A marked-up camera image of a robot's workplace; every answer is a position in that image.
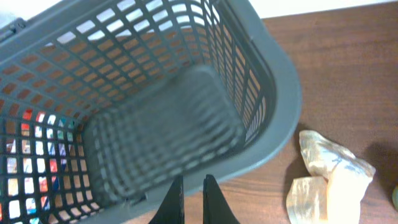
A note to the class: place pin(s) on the grey plastic mesh basket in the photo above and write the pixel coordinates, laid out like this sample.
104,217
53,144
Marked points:
157,89

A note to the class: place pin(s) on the multicolour tissue pocket pack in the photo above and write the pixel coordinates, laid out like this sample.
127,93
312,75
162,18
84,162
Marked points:
41,175

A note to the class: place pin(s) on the crumpled cream plastic bag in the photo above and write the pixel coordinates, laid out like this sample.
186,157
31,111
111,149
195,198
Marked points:
336,186

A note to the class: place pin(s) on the green lidded small jar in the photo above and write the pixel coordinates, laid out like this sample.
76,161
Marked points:
395,197

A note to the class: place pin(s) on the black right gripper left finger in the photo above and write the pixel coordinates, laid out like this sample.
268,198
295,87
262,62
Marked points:
171,210

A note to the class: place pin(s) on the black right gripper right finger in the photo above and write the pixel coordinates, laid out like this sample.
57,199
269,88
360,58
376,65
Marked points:
215,207

